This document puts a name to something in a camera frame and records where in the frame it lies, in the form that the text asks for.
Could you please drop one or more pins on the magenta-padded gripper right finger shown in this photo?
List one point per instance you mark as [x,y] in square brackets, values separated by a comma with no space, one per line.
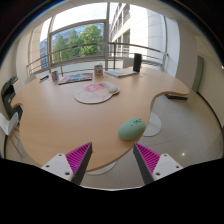
[161,165]

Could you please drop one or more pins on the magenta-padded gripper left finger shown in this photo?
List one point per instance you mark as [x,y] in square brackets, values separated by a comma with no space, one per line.
[63,165]

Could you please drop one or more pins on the mint green computer mouse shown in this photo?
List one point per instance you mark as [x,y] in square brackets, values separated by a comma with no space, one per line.
[131,129]

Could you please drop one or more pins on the round pink white mouse pad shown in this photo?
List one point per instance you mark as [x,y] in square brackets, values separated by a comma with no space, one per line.
[90,93]

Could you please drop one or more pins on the round white table base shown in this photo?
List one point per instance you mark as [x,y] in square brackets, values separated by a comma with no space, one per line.
[154,126]

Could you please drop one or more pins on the white chair with wooden legs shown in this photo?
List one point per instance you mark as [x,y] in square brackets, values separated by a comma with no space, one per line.
[7,125]

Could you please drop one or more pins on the flat black floor box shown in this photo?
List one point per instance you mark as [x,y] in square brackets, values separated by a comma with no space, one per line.
[176,97]

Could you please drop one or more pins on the black and white printer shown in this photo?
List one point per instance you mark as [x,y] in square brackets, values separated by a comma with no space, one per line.
[8,96]

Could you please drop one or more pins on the red and blue magazine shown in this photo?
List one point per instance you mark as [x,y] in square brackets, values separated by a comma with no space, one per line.
[76,78]

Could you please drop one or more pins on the printed drink cup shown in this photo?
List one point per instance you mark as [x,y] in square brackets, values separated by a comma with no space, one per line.
[55,77]

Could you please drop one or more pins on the dark blue stapler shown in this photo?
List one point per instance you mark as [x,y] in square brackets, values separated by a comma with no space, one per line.
[44,78]

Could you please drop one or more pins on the grey green door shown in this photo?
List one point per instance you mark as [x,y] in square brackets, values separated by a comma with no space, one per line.
[198,74]

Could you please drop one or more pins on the small printed tin can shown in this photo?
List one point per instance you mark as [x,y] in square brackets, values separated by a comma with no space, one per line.
[98,70]

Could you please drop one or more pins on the open illustrated book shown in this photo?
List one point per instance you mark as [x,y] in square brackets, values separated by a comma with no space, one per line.
[118,73]

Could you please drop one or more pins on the black cylinder speaker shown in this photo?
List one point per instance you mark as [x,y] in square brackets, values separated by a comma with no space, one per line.
[137,62]

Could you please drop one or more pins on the metal balcony railing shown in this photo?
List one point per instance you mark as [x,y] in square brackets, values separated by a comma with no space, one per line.
[83,45]

